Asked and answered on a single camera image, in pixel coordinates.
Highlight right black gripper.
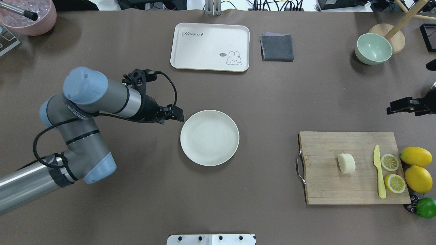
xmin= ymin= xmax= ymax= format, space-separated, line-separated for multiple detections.
xmin=386 ymin=89 xmax=436 ymax=116

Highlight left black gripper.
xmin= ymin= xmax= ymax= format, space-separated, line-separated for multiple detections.
xmin=136 ymin=96 xmax=184 ymax=125

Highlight cream round plate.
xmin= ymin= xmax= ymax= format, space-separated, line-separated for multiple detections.
xmin=180 ymin=110 xmax=240 ymax=166

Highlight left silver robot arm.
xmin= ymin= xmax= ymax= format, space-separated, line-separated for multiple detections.
xmin=0 ymin=67 xmax=184 ymax=215

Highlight black metal tray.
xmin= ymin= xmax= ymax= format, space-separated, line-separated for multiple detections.
xmin=419 ymin=23 xmax=436 ymax=52

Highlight white steamed bun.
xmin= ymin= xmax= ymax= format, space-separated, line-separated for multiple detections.
xmin=337 ymin=153 xmax=356 ymax=174

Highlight cream rabbit tray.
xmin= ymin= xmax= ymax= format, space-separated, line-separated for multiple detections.
xmin=170 ymin=23 xmax=250 ymax=72

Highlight upper whole lemon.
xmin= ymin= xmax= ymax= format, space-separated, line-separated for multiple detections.
xmin=399 ymin=146 xmax=433 ymax=167

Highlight whole lemon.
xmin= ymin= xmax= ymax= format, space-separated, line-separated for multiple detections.
xmin=405 ymin=165 xmax=433 ymax=194
xmin=399 ymin=146 xmax=433 ymax=167

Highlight upper lemon half slice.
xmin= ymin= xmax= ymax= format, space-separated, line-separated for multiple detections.
xmin=380 ymin=154 xmax=400 ymax=172

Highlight lemon half slice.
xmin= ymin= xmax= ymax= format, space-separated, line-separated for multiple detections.
xmin=380 ymin=154 xmax=400 ymax=172
xmin=384 ymin=174 xmax=407 ymax=194

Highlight wooden cup rack stand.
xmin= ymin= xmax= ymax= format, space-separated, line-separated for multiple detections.
xmin=369 ymin=0 xmax=435 ymax=54

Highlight mint green bowl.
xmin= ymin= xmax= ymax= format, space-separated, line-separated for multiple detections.
xmin=355 ymin=33 xmax=393 ymax=65

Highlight lower whole lemon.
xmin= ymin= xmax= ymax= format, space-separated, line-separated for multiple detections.
xmin=405 ymin=165 xmax=433 ymax=194

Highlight lower lemon half slice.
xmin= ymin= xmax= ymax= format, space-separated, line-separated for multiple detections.
xmin=384 ymin=174 xmax=407 ymax=194

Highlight yellow plastic knife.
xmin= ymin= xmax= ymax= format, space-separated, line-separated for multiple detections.
xmin=373 ymin=145 xmax=387 ymax=199

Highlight wooden cutting board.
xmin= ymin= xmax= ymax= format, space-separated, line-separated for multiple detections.
xmin=297 ymin=131 xmax=411 ymax=205

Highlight green lime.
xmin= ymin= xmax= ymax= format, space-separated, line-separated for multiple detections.
xmin=416 ymin=197 xmax=436 ymax=218

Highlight grey folded cloth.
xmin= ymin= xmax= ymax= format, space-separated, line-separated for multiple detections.
xmin=260 ymin=32 xmax=294 ymax=62

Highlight pink ice bowl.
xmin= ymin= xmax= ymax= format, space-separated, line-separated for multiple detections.
xmin=1 ymin=0 xmax=57 ymax=36

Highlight metal rack at corner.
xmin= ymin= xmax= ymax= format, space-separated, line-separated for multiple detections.
xmin=0 ymin=24 xmax=21 ymax=57

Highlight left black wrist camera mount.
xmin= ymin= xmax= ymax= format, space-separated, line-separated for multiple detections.
xmin=122 ymin=69 xmax=157 ymax=92

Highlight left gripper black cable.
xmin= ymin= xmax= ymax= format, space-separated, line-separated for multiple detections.
xmin=33 ymin=70 xmax=178 ymax=169

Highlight aluminium frame post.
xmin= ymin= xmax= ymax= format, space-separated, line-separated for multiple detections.
xmin=204 ymin=0 xmax=222 ymax=16

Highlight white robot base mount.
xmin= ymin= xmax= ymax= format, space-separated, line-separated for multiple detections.
xmin=166 ymin=234 xmax=256 ymax=245

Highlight black handled metal tool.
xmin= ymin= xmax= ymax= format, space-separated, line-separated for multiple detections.
xmin=0 ymin=1 xmax=38 ymax=21

